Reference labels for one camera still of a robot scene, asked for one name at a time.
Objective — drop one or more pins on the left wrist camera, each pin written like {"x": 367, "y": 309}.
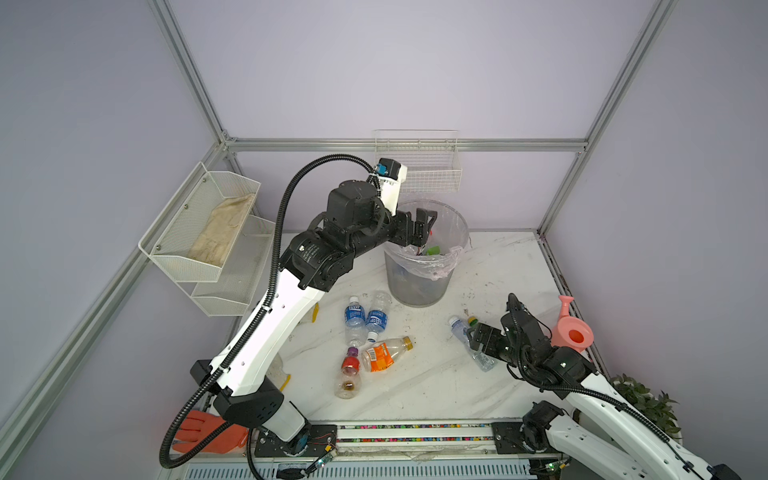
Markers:
{"x": 391, "y": 175}

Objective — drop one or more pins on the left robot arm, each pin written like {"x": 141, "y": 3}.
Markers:
{"x": 358, "y": 218}

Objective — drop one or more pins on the yellow-cap clear bottle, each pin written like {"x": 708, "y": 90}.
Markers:
{"x": 382, "y": 355}

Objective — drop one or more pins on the white mesh lower shelf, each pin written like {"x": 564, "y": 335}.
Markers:
{"x": 233, "y": 292}

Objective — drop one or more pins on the clear plastic bin liner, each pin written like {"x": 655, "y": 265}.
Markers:
{"x": 450, "y": 233}

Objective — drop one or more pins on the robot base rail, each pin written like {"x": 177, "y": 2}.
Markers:
{"x": 414, "y": 435}

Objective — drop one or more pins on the capless blue label bottle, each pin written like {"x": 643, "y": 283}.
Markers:
{"x": 377, "y": 317}

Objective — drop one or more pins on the potted green plant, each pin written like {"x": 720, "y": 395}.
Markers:
{"x": 658, "y": 408}

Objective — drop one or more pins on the red label purple-cap bottle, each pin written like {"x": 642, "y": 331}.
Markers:
{"x": 348, "y": 382}

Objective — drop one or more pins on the beige cloth in shelf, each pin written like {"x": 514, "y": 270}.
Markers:
{"x": 216, "y": 240}

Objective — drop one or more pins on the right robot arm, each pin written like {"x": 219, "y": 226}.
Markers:
{"x": 636, "y": 449}

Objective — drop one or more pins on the grey mesh waste bin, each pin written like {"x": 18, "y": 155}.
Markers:
{"x": 413, "y": 291}

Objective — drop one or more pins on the white wire wall basket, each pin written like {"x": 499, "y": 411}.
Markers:
{"x": 430, "y": 156}

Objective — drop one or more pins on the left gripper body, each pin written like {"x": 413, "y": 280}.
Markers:
{"x": 399, "y": 231}

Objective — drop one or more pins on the white mesh upper shelf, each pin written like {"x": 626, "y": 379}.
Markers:
{"x": 193, "y": 237}

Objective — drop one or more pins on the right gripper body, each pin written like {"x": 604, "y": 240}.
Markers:
{"x": 494, "y": 344}

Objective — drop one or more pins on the white-cap blue label bottle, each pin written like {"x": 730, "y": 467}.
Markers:
{"x": 355, "y": 323}

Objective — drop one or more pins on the white mesh shelf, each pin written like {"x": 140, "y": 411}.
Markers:
{"x": 233, "y": 292}
{"x": 193, "y": 237}

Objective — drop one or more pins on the pink watering can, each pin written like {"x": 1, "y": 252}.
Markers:
{"x": 570, "y": 331}

